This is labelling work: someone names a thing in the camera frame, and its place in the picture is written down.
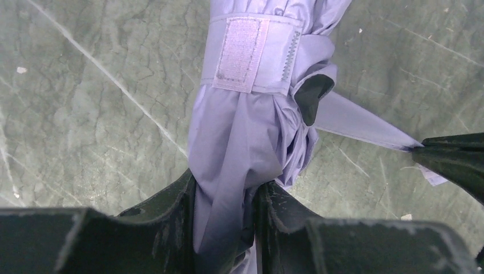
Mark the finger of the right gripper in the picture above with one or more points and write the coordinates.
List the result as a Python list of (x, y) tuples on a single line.
[(457, 158)]

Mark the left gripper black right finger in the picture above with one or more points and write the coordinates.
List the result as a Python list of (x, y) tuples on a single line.
[(290, 238)]

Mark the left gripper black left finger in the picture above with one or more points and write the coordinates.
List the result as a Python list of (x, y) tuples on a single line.
[(154, 236)]

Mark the white and black folding umbrella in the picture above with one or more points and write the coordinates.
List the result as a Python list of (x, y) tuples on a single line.
[(266, 90)]

